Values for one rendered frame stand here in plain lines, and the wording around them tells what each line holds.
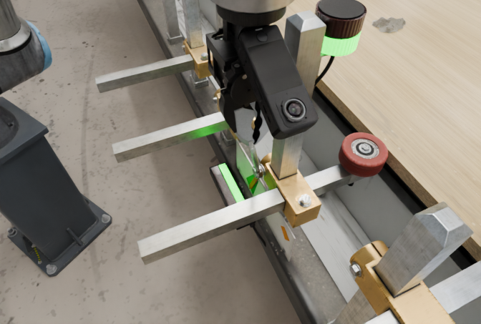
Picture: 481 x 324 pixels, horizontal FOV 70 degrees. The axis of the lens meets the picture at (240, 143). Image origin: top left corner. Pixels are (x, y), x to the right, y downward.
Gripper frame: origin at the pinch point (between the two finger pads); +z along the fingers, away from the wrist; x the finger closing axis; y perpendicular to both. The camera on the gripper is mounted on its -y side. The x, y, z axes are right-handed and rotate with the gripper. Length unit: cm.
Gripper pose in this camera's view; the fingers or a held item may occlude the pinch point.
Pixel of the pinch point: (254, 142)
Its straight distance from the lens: 48.0
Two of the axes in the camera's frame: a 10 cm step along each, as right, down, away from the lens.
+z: 0.0, 6.5, 7.6
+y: -4.1, -6.9, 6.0
